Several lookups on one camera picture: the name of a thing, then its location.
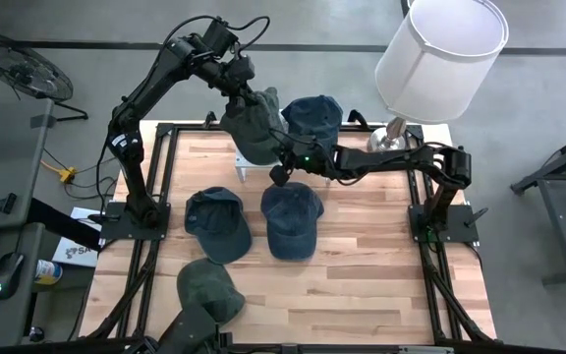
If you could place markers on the black computer mouse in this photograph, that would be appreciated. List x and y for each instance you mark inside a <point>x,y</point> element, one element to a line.
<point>7,275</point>

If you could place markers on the black floor fan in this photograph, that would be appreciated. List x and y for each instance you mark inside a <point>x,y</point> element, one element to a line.
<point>22,69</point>

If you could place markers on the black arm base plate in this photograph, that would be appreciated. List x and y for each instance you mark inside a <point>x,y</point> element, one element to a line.
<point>465,233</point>
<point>116,228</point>

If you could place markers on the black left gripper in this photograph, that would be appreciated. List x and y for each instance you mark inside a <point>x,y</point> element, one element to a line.
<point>236,78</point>

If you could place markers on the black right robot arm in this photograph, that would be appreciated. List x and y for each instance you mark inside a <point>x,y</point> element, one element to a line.
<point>386,159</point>

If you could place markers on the silver metal bracket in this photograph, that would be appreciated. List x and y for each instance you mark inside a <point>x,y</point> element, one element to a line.
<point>425,350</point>

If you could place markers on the white blue can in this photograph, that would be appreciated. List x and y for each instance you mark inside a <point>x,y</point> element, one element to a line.
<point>48,272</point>

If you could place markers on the black bar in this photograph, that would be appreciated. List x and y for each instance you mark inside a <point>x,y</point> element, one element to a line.
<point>62,221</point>

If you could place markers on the black round knob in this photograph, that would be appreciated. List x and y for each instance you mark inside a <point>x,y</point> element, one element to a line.
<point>36,334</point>

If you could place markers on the black aluminium table frame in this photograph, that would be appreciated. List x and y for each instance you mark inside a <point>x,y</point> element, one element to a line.
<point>189,129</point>

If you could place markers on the green baseball cap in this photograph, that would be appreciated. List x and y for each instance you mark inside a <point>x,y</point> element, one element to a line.
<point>209,285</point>
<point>256,133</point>

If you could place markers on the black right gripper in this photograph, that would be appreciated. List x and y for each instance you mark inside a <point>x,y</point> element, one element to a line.
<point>312,164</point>

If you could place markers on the silver lamp base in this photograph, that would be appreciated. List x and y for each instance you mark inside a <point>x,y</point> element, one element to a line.
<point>386,142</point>

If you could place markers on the black table clamp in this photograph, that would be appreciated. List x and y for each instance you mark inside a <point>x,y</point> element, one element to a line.
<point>209,119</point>
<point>360,118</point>

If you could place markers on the white perforated metal shelf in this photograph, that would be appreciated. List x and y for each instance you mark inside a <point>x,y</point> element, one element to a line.
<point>240,172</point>

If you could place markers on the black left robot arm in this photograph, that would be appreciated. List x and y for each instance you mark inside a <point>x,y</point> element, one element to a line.
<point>150,81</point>

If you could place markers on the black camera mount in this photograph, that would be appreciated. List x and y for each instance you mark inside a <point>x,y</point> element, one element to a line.
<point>289,349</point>

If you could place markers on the white lamp shade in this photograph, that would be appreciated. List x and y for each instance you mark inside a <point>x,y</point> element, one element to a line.
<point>435,64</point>

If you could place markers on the white printed cardboard box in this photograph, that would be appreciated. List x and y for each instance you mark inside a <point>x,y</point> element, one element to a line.
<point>74,253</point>

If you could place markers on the blue denim baseball cap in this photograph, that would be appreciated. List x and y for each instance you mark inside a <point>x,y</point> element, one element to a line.
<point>290,221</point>
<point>219,231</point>
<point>315,118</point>

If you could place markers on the yellow power plug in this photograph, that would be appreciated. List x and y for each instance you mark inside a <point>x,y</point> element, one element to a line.
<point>68,174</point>

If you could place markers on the black wedge stand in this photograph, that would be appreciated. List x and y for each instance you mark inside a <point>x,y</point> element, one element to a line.
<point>2,204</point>

